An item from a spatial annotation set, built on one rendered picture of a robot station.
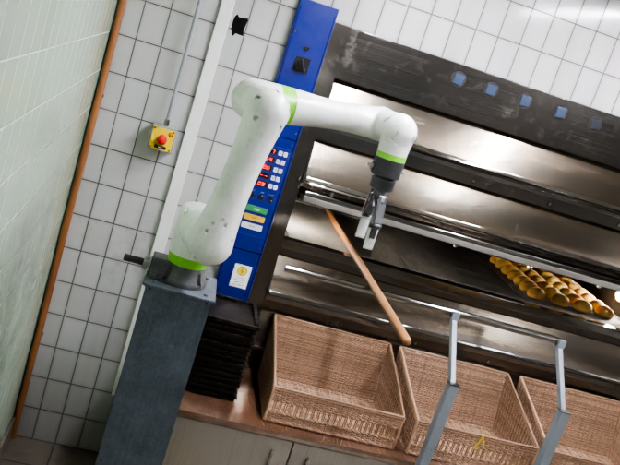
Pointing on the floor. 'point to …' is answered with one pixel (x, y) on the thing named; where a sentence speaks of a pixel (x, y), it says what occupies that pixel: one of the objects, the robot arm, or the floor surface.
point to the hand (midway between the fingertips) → (363, 239)
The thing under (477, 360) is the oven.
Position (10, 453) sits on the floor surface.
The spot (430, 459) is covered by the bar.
